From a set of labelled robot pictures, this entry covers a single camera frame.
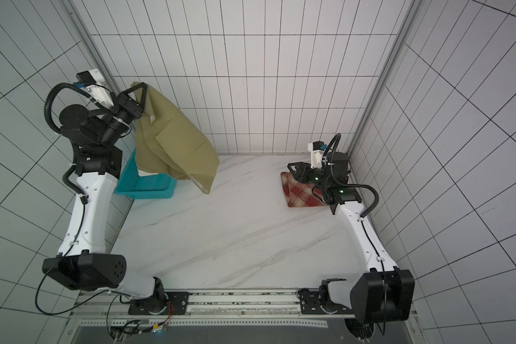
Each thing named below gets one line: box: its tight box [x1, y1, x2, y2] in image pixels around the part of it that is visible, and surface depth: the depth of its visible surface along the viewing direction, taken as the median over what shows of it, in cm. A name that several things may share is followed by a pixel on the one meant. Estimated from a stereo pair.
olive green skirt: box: [135, 85, 221, 194], surface depth 67 cm
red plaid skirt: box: [280, 171, 327, 208], surface depth 102 cm
